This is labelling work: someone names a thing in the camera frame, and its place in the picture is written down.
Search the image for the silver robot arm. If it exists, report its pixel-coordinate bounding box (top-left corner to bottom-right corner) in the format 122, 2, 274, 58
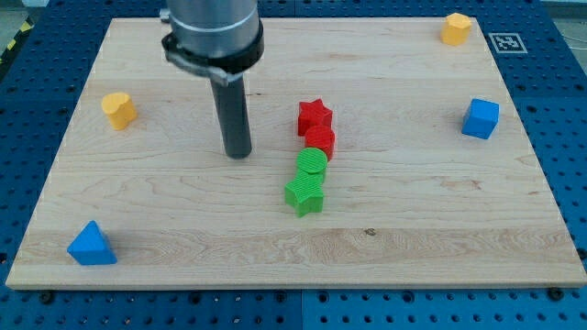
166, 0, 261, 59

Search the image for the wooden board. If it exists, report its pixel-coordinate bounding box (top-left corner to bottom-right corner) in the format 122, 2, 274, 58
6, 17, 586, 291

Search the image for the green cylinder block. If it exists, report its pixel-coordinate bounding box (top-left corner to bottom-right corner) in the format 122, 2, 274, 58
296, 147, 328, 182

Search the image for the green star block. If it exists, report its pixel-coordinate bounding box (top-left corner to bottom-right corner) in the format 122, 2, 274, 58
284, 171, 325, 217

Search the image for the red cylinder block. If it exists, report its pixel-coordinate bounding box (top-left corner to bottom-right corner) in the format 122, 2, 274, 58
305, 125, 336, 161

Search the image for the red star block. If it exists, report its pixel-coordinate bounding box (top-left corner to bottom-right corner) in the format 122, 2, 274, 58
297, 99, 333, 137

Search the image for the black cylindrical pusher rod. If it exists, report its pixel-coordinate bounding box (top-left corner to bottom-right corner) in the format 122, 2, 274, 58
211, 75, 252, 160

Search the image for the yellow heart block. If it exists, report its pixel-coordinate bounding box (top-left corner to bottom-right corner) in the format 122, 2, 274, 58
101, 92, 138, 130

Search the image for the blue cube block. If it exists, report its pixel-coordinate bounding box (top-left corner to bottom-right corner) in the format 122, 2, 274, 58
461, 98, 500, 139

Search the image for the yellow hexagon block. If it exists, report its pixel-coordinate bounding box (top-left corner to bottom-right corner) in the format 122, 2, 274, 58
440, 13, 472, 46

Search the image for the blue triangle block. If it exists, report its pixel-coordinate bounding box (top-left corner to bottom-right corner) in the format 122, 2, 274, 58
67, 220, 117, 266

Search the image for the white fiducial marker tag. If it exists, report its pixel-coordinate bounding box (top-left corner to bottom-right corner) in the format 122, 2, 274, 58
488, 32, 527, 54

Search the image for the black clamp ring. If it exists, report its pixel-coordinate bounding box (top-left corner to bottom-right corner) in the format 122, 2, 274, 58
161, 20, 265, 87

